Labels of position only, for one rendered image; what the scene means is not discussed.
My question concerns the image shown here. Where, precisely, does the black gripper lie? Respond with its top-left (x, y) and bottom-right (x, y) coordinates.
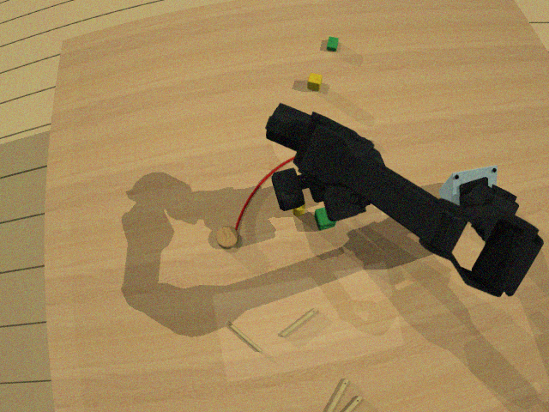
top-left (272, 148), bottom-right (385, 211)

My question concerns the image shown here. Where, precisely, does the olive yellow cylinder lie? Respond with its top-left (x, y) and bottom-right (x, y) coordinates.
top-left (293, 204), bottom-right (305, 216)

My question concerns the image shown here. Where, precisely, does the round wooden button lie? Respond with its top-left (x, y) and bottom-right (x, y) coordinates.
top-left (216, 226), bottom-right (238, 249)

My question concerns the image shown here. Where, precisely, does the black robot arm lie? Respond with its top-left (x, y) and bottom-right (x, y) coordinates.
top-left (265, 103), bottom-right (544, 297)

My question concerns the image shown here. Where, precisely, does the small yellow block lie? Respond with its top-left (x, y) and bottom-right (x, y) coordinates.
top-left (307, 73), bottom-right (323, 92)

